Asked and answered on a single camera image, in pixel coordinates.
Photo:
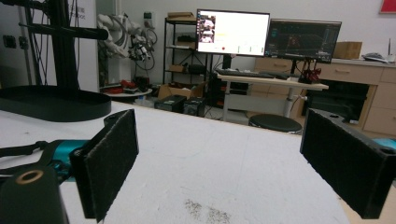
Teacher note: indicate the black keyboard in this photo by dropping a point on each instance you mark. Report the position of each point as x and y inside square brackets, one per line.
[243, 74]

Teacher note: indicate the monitor with dark screen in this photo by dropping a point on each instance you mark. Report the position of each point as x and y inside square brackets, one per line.
[303, 40]

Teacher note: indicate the flat cardboard box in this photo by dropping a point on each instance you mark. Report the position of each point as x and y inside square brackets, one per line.
[181, 16]

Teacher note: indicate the open cardboard box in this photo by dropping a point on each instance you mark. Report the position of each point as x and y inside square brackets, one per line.
[179, 90]

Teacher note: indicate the monitor with white screen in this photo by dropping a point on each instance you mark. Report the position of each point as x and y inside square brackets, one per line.
[233, 32]

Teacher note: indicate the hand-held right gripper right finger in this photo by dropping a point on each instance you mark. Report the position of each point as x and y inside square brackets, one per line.
[345, 158]

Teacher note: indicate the black metal shelf rack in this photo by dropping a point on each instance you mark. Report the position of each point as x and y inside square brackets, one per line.
[183, 49]

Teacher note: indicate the red wall picture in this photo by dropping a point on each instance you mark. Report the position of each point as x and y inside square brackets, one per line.
[388, 6]

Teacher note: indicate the black computer case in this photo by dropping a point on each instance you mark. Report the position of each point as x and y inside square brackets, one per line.
[194, 106]
[170, 103]

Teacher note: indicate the light wooden cabinet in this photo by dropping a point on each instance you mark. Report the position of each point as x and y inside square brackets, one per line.
[379, 90]

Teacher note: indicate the light wooden desk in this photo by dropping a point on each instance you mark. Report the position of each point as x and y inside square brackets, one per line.
[267, 90]

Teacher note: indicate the red and black device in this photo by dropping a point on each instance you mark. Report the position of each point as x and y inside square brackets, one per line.
[309, 76]

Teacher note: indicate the black round stool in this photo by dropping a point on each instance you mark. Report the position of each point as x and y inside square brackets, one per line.
[275, 123]

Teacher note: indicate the black wall socket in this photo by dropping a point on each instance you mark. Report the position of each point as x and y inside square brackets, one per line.
[23, 42]
[9, 41]

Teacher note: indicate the black stand with oval base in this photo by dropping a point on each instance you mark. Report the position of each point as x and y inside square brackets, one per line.
[59, 99]

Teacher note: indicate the small round white table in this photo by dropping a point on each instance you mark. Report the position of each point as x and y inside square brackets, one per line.
[127, 92]

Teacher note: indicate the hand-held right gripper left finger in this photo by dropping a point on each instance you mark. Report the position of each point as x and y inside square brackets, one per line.
[109, 161]

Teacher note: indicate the closed brown cardboard box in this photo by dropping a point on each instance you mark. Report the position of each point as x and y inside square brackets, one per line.
[347, 50]

